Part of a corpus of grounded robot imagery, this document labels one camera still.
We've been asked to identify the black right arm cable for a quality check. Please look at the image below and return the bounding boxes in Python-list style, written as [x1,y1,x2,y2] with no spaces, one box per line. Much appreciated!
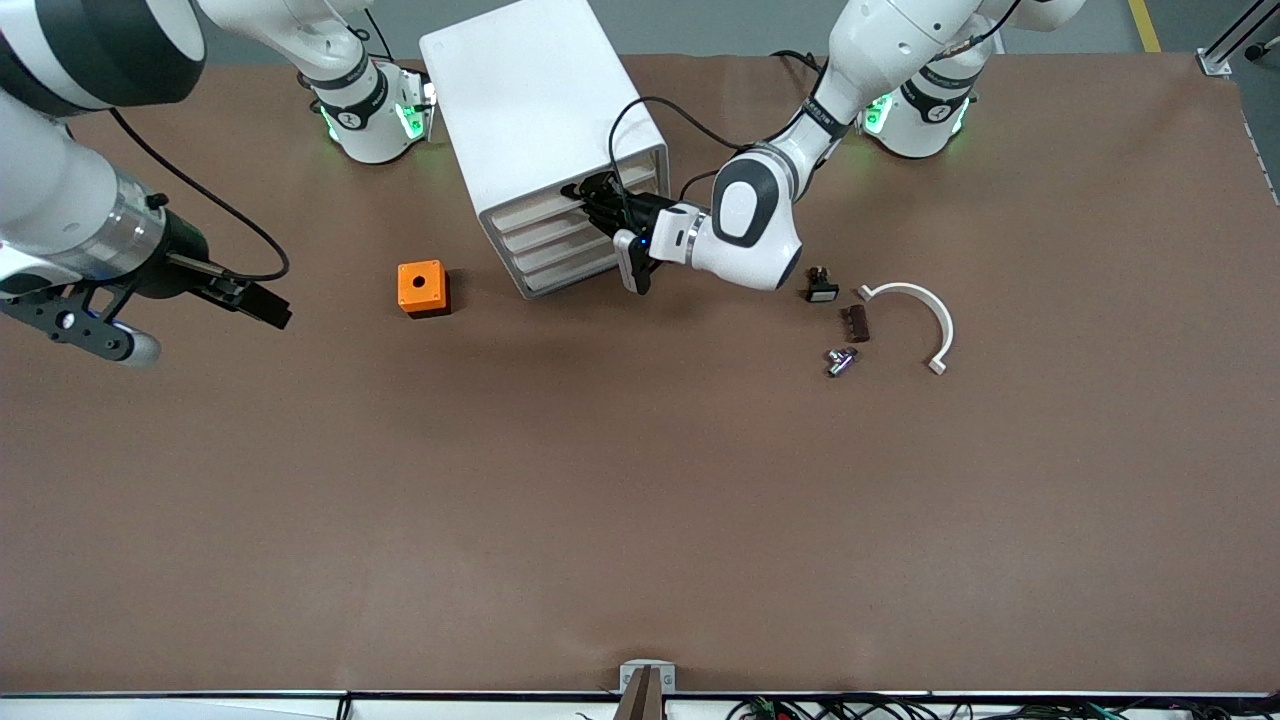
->
[108,105,292,283]

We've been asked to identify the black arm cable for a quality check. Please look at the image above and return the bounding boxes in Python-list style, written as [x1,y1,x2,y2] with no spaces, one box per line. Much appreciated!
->
[607,95,766,236]
[108,105,292,283]

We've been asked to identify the white table edge rail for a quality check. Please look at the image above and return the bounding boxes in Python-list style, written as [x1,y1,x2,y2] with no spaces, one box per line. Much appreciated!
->
[0,691,1280,720]

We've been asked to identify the tangled cable bundle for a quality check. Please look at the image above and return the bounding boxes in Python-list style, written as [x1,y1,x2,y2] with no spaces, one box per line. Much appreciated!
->
[725,695,1280,720]

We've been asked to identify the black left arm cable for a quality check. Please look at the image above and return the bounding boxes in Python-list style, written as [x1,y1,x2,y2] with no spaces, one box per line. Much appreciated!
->
[607,95,766,236]

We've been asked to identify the orange box with hole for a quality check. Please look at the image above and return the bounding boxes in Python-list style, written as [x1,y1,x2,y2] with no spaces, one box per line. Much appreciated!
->
[397,260,451,319]

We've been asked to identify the grey metal edge bracket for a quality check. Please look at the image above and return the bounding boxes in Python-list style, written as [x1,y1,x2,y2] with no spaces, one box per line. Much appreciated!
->
[619,660,677,697]

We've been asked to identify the white curved plastic clamp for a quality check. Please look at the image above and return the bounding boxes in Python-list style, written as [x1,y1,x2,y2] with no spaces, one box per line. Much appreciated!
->
[857,282,956,377]

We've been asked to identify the aluminium frame profile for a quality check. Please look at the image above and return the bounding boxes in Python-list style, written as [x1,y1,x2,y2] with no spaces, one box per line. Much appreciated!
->
[1197,0,1280,77]

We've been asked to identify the brown camera mast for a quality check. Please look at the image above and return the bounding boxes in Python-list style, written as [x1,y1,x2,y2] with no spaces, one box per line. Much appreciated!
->
[612,667,667,720]

